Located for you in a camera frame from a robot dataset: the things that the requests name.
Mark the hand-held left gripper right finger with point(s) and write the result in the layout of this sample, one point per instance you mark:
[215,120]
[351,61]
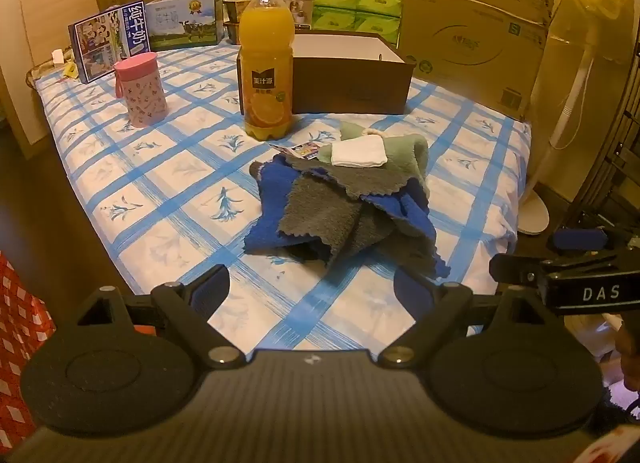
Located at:
[411,293]

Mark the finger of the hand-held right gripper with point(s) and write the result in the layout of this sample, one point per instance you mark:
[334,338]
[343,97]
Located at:
[520,269]
[580,239]

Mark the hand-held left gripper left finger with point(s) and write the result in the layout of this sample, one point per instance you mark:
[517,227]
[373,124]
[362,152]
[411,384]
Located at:
[214,288]

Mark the blue towel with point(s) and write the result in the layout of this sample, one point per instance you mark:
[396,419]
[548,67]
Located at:
[270,213]

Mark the grey towel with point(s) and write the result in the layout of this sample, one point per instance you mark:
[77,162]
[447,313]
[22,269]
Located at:
[320,208]

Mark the green fluffy towel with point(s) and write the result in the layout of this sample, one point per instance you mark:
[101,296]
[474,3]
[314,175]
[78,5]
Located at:
[405,158]

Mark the white cloth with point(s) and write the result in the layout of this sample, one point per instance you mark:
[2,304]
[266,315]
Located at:
[360,153]

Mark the brown box with white inside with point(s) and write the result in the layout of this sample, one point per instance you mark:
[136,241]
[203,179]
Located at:
[350,88]

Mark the black metal rack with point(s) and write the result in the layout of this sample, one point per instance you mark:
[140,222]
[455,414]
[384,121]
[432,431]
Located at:
[615,143]

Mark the blue checked bed sheet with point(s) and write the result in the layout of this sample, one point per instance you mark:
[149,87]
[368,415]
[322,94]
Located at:
[175,168]

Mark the white standing fan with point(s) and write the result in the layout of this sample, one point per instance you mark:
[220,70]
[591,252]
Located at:
[570,108]

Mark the small plastic packet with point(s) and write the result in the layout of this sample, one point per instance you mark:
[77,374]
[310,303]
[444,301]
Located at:
[300,150]

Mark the red white patterned bag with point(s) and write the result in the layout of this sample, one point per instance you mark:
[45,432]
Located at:
[20,323]

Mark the pink patterned cup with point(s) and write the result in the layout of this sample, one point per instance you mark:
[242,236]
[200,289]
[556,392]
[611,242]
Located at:
[142,93]

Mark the large cardboard box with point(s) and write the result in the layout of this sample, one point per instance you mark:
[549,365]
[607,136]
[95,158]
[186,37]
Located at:
[475,43]

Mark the orange juice bottle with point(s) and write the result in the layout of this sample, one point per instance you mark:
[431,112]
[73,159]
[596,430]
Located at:
[265,43]

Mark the blue green gift box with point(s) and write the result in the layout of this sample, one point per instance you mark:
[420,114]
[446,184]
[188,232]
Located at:
[185,18]

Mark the blue printed milk carton box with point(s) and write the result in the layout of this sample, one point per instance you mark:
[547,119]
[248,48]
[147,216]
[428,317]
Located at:
[107,38]

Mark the white power adapter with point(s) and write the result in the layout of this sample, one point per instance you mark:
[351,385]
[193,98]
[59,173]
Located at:
[58,56]

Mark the orange snack box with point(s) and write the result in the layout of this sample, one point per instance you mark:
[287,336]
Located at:
[236,9]

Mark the green tissue pack bundle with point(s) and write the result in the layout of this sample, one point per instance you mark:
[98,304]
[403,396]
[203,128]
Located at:
[357,8]

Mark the white appliance box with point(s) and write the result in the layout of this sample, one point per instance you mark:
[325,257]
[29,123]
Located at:
[300,10]

